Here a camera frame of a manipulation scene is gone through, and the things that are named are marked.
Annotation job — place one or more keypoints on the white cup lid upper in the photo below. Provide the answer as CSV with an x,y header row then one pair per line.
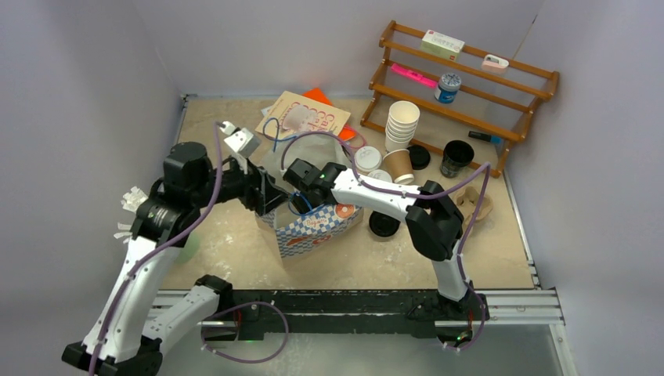
x,y
367,159

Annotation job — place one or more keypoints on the white green box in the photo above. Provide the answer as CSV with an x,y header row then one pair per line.
x,y
441,45

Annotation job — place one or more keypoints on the wooden shelf rack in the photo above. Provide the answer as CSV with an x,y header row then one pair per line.
x,y
468,111

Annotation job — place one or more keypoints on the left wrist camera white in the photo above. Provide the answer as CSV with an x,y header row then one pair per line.
x,y
242,142

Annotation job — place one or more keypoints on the stack of black lids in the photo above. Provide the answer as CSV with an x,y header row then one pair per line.
x,y
382,225

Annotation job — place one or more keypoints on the pink white tape dispenser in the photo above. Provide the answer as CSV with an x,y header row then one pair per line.
x,y
494,64

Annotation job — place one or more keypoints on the black blue marker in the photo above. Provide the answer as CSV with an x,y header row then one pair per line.
x,y
485,137

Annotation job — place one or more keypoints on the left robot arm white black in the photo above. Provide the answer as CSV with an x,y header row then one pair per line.
x,y
124,340

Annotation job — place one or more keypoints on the checkered paper bakery bag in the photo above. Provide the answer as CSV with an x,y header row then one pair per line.
x,y
302,224

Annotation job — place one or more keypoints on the stack of white paper cups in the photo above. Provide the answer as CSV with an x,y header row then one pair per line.
x,y
403,117

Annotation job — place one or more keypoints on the black paper cup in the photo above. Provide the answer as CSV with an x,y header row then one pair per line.
x,y
457,155

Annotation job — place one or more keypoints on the white cup lid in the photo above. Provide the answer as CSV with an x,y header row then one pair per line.
x,y
367,159
380,175

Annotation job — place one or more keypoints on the brown paper coffee cup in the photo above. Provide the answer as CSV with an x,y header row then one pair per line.
x,y
398,165

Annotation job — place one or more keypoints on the black flat lid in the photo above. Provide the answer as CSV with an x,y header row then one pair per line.
x,y
420,157

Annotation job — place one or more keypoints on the white cup lid lower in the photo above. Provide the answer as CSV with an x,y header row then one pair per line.
x,y
380,175

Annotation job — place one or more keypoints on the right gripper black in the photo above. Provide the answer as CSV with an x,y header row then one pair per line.
x,y
298,200

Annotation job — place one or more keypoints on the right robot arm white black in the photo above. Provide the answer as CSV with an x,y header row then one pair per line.
x,y
433,221

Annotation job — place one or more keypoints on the pink highlighter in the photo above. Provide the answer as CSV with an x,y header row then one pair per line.
x,y
413,76

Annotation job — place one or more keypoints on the green cup holder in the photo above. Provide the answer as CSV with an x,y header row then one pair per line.
x,y
190,249

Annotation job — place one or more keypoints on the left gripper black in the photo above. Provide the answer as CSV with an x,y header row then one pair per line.
x,y
260,192

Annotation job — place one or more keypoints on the blue white jar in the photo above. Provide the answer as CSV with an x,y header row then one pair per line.
x,y
447,88

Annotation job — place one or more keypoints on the cakes recipe book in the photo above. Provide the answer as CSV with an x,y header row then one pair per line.
x,y
291,114

